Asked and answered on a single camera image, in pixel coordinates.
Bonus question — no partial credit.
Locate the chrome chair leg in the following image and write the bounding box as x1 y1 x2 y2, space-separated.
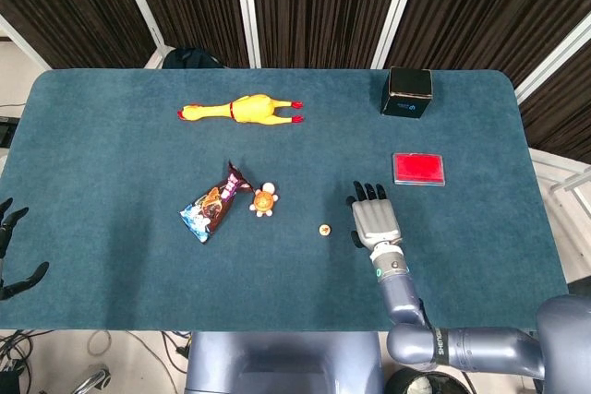
68 364 112 394

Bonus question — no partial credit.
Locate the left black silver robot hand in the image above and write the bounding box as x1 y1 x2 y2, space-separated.
0 197 51 302

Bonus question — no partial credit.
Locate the white coiled floor cable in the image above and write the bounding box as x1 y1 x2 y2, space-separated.
86 329 115 358

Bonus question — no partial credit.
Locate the orange turtle toy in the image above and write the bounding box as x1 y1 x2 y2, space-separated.
248 182 281 219

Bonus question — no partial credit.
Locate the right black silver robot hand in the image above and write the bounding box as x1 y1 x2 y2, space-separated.
345 180 404 251

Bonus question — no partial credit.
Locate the yellow rubber chicken toy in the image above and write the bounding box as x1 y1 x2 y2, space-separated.
176 93 306 126

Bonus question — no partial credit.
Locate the white metal frame base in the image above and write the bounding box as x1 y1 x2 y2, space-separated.
528 148 591 192

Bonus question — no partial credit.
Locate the black waste bin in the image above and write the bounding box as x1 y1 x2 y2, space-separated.
385 368 472 394

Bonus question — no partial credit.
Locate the black bag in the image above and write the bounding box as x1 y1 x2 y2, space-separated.
162 46 226 70

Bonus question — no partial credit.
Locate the red ink pad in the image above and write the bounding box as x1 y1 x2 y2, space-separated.
392 151 447 188

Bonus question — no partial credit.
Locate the black cardboard box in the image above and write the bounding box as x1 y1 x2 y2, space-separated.
380 66 434 121

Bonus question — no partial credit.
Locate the black floor device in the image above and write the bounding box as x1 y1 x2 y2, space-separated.
0 115 19 149

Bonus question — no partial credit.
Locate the black floor cable with plug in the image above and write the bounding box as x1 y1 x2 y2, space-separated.
159 329 193 361

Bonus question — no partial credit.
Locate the brown snack bag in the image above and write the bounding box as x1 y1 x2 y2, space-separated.
179 161 254 245

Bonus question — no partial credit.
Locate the black floor cable bundle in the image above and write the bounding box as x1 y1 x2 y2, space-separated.
0 328 53 394

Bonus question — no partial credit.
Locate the blue felt table cloth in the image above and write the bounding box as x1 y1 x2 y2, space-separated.
0 68 573 333

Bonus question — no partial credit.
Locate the blue-grey robot torso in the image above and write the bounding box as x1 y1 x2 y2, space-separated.
184 331 385 394

